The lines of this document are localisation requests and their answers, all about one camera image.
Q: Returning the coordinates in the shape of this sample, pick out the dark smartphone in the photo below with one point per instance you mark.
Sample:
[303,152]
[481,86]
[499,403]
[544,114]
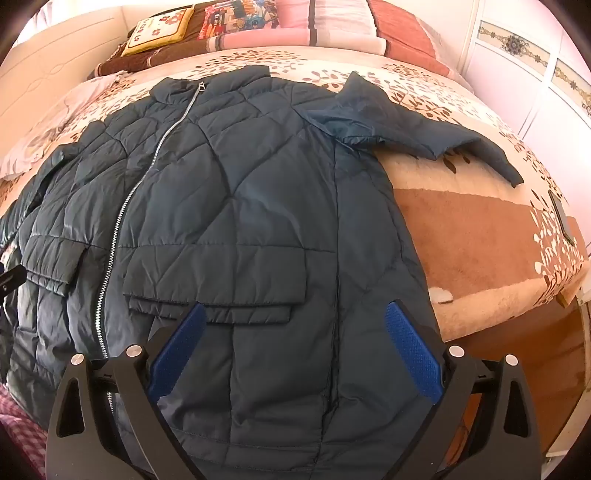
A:
[562,217]

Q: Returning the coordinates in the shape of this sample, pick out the leaf print bed sheet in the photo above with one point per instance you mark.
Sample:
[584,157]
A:
[300,62]

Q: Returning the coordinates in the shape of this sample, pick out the pink striped folded quilt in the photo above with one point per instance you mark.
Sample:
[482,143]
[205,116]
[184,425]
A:
[295,23]

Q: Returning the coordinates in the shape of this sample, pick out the pale pink cloth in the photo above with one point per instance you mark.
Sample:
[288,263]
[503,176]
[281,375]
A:
[41,134]

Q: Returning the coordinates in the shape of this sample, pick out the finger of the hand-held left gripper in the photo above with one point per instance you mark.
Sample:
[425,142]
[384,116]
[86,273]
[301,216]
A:
[11,279]

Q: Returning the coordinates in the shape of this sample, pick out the brown striped pillow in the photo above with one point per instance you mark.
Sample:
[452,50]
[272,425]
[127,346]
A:
[147,62]

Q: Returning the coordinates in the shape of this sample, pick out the colourful printed pillow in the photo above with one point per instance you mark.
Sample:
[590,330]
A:
[231,21]

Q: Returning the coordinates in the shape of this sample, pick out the pink checked cloth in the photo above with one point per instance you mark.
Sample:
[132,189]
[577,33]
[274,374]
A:
[23,429]

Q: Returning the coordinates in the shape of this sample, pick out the white ornamented wardrobe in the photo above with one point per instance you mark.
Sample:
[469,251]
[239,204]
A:
[517,74]

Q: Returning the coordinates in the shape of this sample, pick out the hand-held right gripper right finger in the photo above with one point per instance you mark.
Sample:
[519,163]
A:
[413,350]

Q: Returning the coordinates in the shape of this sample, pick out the terracotta pink folded quilt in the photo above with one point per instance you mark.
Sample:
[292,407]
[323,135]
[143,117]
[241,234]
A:
[406,32]

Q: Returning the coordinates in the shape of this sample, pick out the yellow bordered floral cushion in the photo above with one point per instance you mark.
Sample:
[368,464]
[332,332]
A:
[157,30]

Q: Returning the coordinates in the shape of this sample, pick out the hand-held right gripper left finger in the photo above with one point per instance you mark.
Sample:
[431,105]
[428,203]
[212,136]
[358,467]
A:
[180,350]

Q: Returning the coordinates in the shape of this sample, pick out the white bed headboard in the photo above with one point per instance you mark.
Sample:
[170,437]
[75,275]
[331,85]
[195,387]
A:
[55,60]

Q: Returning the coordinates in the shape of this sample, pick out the dark teal quilted jacket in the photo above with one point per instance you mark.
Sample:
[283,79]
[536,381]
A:
[240,207]

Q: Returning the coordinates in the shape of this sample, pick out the brown beige plush blanket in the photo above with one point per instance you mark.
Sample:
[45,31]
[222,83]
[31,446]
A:
[461,240]

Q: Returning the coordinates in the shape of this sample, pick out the brown wooden bed frame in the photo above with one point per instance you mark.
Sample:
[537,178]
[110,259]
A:
[521,350]

